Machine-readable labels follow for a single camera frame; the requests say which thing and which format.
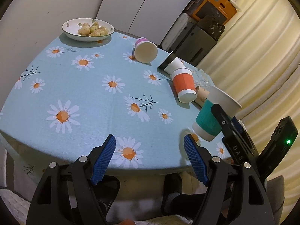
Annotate green banded paper cup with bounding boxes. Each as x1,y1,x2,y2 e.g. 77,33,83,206
192,86,242,141

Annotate brown kraft paper cup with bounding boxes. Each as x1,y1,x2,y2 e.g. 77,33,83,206
194,86,209,107

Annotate orange banded paper cup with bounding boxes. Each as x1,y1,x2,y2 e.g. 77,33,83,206
171,67,197,103

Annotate black banded paper cup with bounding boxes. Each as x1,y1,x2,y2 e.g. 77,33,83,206
158,51,185,75

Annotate pink banded paper cup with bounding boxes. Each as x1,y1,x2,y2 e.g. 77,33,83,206
134,37,158,64

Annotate cream curtain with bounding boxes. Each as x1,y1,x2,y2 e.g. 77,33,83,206
195,0,300,221

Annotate daisy print blue tablecloth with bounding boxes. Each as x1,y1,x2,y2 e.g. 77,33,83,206
0,30,235,176

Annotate dark grey suitcase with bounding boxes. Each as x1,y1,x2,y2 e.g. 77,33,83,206
173,25,217,66

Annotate dark handbag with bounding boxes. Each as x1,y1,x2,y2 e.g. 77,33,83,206
197,15,225,41

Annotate white appliance beside suitcase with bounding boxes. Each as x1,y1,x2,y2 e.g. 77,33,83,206
160,13,197,51

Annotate orange Philips cardboard box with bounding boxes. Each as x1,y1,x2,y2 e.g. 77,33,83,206
184,0,237,25

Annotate floral bowl with food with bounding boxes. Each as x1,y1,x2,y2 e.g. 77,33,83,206
61,18,115,42

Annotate white wardrobe cabinet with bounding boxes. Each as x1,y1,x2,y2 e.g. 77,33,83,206
97,0,191,45

